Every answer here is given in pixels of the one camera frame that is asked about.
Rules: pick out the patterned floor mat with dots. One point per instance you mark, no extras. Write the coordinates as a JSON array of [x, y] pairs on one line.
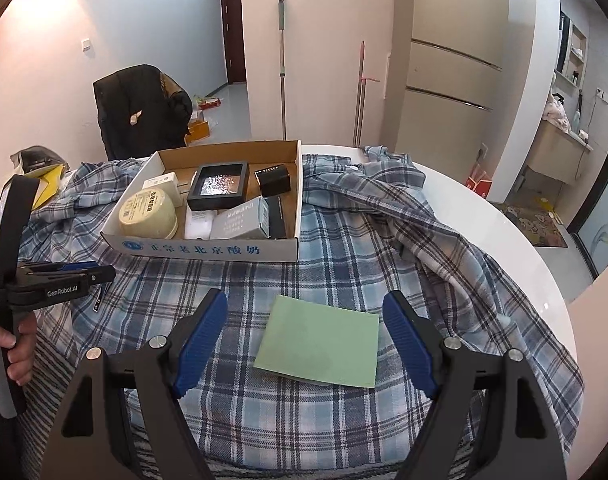
[[534, 225]]

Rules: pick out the small black box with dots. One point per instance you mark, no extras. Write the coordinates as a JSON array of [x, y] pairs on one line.
[[274, 182]]

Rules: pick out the wall mirror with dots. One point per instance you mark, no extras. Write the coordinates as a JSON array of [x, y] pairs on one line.
[[564, 40]]

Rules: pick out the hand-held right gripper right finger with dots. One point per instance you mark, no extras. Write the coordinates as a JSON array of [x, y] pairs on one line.
[[411, 340]]

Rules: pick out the green notebook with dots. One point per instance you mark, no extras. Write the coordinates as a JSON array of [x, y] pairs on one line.
[[319, 340]]

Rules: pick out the small white box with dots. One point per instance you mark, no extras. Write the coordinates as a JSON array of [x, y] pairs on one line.
[[198, 225]]

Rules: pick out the shallow cardboard box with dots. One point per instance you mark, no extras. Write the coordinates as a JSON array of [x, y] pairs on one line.
[[208, 251]]

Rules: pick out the yellow cardboard box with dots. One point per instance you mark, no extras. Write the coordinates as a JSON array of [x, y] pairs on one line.
[[196, 132]]

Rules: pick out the wall niche shelf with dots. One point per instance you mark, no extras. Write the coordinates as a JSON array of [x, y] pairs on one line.
[[576, 55]]

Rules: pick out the blue plaid shirt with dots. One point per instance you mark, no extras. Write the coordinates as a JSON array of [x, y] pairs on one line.
[[334, 270]]

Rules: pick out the white power adapter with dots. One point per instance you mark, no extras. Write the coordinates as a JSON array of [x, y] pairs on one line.
[[161, 181]]

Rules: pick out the red cardboard box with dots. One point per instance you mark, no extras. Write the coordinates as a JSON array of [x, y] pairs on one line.
[[481, 187]]

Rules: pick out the long black printed box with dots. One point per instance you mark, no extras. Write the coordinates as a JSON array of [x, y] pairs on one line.
[[276, 217]]

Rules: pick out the pink plastic bag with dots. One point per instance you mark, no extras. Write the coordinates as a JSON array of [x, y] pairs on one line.
[[559, 115]]

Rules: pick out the person's left hand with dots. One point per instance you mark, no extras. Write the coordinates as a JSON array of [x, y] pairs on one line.
[[23, 355]]

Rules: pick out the beige refrigerator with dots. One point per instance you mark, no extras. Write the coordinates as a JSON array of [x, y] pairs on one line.
[[444, 110]]

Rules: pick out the brown chair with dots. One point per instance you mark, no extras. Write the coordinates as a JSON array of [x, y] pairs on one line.
[[171, 85]]

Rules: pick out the beige vanity cabinet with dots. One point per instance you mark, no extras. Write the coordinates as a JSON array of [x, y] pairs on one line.
[[549, 155]]

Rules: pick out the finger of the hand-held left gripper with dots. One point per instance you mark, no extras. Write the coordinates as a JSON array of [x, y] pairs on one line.
[[103, 275], [78, 266]]

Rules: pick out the frosted glass door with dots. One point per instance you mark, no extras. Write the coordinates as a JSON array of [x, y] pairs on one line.
[[599, 230]]

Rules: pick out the yellow bag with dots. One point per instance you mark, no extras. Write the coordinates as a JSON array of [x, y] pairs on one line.
[[48, 180]]

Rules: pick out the white wall outlet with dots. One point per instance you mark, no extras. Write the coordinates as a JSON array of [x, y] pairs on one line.
[[602, 95], [481, 151]]

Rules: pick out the dark brown door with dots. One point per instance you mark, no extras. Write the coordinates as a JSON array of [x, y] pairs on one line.
[[233, 30]]

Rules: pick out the grey pouch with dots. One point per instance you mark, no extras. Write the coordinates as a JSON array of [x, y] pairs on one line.
[[38, 155]]

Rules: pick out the grey medicine box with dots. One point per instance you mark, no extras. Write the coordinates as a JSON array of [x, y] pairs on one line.
[[238, 220]]

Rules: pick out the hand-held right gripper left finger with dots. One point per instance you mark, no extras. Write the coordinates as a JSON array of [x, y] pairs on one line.
[[203, 340]]

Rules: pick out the black frame display box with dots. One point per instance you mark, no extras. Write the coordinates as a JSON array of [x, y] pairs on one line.
[[216, 185]]

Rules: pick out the red and white packet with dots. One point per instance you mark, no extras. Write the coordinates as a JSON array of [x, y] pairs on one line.
[[206, 101]]

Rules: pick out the round cream container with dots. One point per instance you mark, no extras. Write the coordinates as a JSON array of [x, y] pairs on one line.
[[148, 215]]

